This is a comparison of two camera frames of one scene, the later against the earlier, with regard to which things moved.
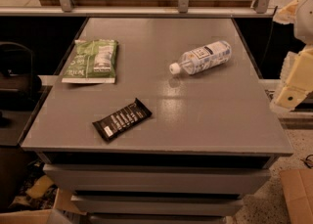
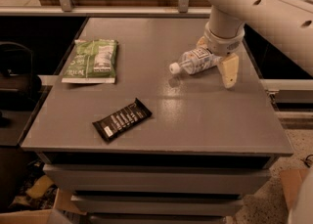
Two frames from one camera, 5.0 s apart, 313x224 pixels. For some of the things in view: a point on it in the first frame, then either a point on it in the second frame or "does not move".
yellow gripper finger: x=288 y=14 -> x=201 y=43
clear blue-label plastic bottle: x=202 y=58 does not move
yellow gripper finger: x=296 y=71 -> x=229 y=67
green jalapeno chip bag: x=93 y=62 does not move
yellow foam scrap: x=38 y=189 does not move
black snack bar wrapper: x=122 y=118 does not move
